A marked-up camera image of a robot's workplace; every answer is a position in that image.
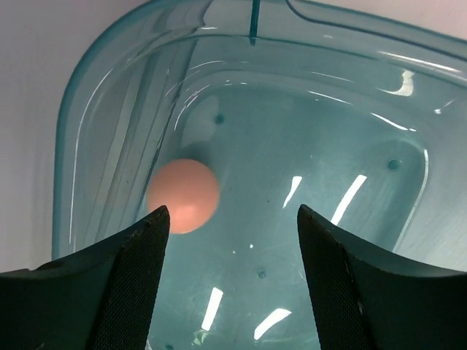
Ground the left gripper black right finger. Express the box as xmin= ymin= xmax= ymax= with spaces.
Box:
xmin=297 ymin=205 xmax=466 ymax=349

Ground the teal plastic bin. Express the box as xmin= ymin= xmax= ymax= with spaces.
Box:
xmin=52 ymin=1 xmax=466 ymax=349

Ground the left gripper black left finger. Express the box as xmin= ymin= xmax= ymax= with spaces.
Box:
xmin=1 ymin=206 xmax=169 ymax=349

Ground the pink toy food piece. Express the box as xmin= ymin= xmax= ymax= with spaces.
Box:
xmin=146 ymin=159 xmax=220 ymax=234

